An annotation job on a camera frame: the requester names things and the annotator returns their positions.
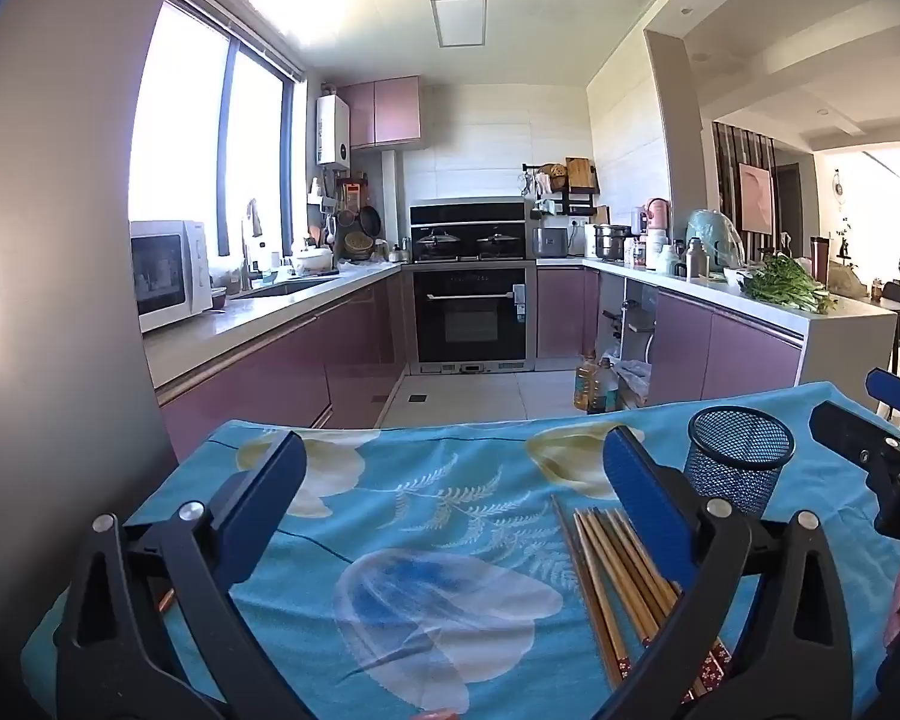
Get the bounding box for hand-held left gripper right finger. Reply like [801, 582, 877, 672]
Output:
[589, 424, 856, 720]

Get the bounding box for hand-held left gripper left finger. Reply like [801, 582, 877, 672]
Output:
[54, 429, 308, 720]

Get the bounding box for bundle of wooden chopsticks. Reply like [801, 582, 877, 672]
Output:
[550, 495, 732, 698]

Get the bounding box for black mesh utensil holder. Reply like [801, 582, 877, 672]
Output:
[688, 406, 796, 522]

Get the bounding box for two oil bottles on floor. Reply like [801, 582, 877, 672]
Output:
[591, 358, 620, 415]

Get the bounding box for pink base cabinet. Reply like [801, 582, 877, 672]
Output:
[154, 270, 413, 458]
[536, 266, 807, 406]

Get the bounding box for clear plastic bag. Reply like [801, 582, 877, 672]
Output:
[615, 360, 653, 406]

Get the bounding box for yellow cooking oil bottle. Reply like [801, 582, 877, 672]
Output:
[574, 354, 599, 412]

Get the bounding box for green leafy vegetables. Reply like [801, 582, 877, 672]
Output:
[741, 253, 841, 316]

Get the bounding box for blue floral tablecloth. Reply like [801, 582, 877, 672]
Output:
[22, 382, 900, 720]

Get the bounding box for steel kitchen sink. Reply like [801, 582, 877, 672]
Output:
[232, 277, 338, 299]

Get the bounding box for white casserole pot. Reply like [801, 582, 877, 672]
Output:
[291, 246, 338, 276]

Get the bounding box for white microwave oven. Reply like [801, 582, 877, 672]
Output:
[129, 220, 215, 335]

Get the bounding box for mint green covered appliance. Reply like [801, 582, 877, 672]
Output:
[685, 210, 741, 276]

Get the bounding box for steel kitchen faucet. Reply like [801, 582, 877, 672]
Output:
[241, 199, 265, 292]

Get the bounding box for stainless steel stockpot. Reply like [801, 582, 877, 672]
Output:
[595, 224, 633, 262]

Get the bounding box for black integrated stove oven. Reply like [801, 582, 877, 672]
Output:
[409, 197, 539, 376]

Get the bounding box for kitchen window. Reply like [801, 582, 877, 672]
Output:
[129, 0, 305, 260]

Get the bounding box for pink upper cabinet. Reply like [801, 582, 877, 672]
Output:
[337, 76, 422, 149]

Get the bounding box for ceiling light panel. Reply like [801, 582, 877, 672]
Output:
[430, 0, 488, 47]

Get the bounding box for pink wall picture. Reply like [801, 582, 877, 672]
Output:
[739, 163, 777, 233]

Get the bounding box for black wall rack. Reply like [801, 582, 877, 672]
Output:
[523, 157, 601, 218]

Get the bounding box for white wall water heater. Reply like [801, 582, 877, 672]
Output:
[316, 96, 351, 168]

